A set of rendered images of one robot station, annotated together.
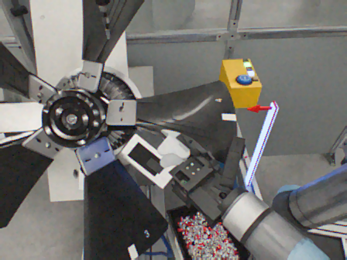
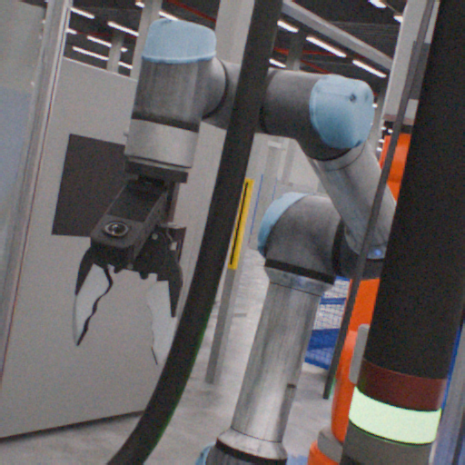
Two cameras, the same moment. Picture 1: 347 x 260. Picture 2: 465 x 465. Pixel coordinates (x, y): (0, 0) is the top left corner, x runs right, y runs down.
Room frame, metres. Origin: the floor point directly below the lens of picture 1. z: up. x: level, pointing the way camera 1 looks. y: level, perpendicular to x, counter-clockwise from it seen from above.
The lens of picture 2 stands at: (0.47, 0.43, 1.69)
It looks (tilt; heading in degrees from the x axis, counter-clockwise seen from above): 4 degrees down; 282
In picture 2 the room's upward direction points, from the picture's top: 11 degrees clockwise
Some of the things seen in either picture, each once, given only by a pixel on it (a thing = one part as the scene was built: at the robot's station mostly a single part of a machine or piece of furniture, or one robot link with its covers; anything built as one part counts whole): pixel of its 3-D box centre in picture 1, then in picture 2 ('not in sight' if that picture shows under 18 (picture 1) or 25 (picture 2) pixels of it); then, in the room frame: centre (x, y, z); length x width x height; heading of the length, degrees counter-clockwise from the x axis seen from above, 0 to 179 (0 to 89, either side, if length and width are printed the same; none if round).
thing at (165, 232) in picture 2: not in sight; (148, 220); (0.75, -0.40, 1.62); 0.09 x 0.08 x 0.12; 94
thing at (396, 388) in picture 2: not in sight; (401, 380); (0.46, 0.11, 1.62); 0.03 x 0.03 x 0.01
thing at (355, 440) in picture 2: not in sight; (387, 443); (0.46, 0.11, 1.60); 0.03 x 0.03 x 0.01
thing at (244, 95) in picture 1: (238, 84); not in sight; (0.78, -0.23, 1.02); 0.16 x 0.10 x 0.11; 4
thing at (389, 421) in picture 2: not in sight; (394, 411); (0.46, 0.11, 1.61); 0.03 x 0.03 x 0.01
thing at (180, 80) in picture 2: not in sight; (175, 76); (0.74, -0.40, 1.78); 0.09 x 0.08 x 0.11; 74
